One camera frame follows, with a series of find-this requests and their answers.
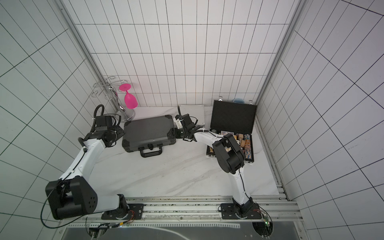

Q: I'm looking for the black poker case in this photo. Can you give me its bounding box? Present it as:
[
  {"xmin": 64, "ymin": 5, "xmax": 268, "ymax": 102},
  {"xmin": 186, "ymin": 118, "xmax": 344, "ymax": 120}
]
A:
[
  {"xmin": 122, "ymin": 115, "xmax": 176, "ymax": 158},
  {"xmin": 209, "ymin": 100, "xmax": 257, "ymax": 163}
]

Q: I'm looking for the silver poker case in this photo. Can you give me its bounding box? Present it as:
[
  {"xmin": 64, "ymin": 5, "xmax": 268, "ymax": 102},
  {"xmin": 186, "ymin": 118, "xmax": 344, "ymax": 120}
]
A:
[{"xmin": 180, "ymin": 105, "xmax": 206, "ymax": 127}]

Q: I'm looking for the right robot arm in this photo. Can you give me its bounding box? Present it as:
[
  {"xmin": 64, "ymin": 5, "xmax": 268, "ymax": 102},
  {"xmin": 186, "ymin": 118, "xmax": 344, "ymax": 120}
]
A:
[{"xmin": 175, "ymin": 114, "xmax": 253, "ymax": 215}]

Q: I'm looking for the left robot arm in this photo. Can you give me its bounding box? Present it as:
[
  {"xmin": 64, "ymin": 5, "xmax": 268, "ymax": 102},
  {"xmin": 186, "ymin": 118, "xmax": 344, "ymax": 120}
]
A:
[{"xmin": 45, "ymin": 115, "xmax": 129, "ymax": 220}]

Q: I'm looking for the pink hourglass object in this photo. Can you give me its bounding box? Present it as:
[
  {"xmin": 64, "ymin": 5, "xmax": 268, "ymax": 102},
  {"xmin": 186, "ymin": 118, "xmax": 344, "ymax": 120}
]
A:
[{"xmin": 119, "ymin": 84, "xmax": 139, "ymax": 110}]

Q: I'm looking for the blue round object behind case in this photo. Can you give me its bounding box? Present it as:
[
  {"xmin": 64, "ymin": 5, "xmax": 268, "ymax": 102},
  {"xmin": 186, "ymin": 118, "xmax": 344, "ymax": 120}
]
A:
[{"xmin": 233, "ymin": 98, "xmax": 245, "ymax": 104}]

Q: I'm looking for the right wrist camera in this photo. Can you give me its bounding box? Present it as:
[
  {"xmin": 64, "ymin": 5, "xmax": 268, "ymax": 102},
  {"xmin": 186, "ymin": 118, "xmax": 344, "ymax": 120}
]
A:
[{"xmin": 174, "ymin": 117, "xmax": 183, "ymax": 129}]

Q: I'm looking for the chrome wire wall rack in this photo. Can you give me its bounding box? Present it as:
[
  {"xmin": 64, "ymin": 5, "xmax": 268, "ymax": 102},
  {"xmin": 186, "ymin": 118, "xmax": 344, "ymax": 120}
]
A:
[{"xmin": 91, "ymin": 76, "xmax": 136, "ymax": 122}]

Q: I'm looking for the aluminium mounting rail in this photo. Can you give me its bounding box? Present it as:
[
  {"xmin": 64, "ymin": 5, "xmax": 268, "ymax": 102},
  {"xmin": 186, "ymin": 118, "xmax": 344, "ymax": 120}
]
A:
[{"xmin": 61, "ymin": 196, "xmax": 302, "ymax": 224}]

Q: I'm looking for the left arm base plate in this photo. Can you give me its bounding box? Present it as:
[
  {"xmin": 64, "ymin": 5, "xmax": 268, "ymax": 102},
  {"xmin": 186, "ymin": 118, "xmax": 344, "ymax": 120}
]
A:
[{"xmin": 101, "ymin": 204, "xmax": 145, "ymax": 221}]

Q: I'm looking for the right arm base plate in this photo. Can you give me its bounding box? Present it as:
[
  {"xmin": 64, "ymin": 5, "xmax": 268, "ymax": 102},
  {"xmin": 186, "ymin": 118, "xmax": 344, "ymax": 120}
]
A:
[{"xmin": 218, "ymin": 203, "xmax": 263, "ymax": 220}]

